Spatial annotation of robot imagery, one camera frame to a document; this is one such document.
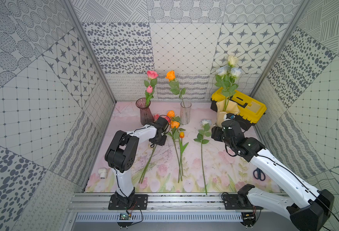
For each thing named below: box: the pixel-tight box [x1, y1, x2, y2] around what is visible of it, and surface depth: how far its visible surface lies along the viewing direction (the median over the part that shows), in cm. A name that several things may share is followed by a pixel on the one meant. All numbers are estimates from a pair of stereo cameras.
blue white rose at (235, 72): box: [222, 67, 242, 112], surface depth 88 cm
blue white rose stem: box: [214, 65, 230, 112], surface depth 91 cm
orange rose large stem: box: [165, 70, 186, 108], surface depth 92 cm
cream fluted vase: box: [215, 99, 240, 126], surface depth 94 cm
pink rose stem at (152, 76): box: [143, 70, 159, 101], surface depth 90 cm
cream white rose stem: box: [224, 54, 236, 112], surface depth 90 cm
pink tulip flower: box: [145, 85, 154, 106], surface depth 92 cm
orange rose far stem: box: [166, 110, 181, 122], surface depth 110 cm
